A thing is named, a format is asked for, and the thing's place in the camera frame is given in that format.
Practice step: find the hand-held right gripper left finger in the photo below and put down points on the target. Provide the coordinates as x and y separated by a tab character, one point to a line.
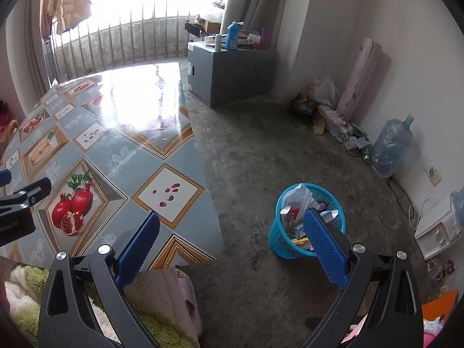
139	246

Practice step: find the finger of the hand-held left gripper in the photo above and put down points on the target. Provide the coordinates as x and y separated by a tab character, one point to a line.
4	177
32	194

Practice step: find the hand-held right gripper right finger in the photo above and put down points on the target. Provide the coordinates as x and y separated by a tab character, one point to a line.
324	246

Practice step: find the blue plastic basket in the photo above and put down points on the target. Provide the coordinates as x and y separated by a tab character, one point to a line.
282	239

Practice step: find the crumpled white plastic bag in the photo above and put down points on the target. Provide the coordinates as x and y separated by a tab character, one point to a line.
299	197

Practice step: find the white green fleece robe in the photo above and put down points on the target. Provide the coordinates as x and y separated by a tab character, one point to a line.
25	297

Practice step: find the pink slipper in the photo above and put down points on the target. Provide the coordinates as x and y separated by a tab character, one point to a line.
190	304

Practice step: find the fruit-print tablecloth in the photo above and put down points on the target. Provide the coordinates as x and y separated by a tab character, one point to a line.
119	145

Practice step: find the white electric appliance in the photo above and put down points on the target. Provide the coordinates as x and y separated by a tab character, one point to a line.
438	224

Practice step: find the large blue water jug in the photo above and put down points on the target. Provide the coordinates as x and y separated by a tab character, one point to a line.
393	148

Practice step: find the orange paper sheet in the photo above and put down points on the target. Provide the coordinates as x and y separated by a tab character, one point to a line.
438	308

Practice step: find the dark snack box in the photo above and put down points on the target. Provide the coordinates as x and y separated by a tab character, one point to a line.
304	104

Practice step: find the pink rolled mat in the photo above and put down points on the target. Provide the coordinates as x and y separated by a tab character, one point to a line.
360	79

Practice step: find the metal window railing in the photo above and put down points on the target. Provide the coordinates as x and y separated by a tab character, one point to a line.
127	43

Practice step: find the beige puffer jacket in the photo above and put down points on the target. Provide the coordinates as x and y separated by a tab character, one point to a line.
67	0

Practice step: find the grey cabinet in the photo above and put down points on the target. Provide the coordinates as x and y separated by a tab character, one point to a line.
235	76

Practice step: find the small white bottle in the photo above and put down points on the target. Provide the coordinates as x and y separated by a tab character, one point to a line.
218	42

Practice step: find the blue plastic bottle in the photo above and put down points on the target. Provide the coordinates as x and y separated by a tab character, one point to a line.
232	36

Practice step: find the cardboard box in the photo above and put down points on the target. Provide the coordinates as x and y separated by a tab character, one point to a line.
212	26

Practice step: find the grey curtain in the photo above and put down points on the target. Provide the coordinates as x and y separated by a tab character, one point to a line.
253	3

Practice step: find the wall socket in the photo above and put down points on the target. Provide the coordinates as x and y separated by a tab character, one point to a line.
433	176

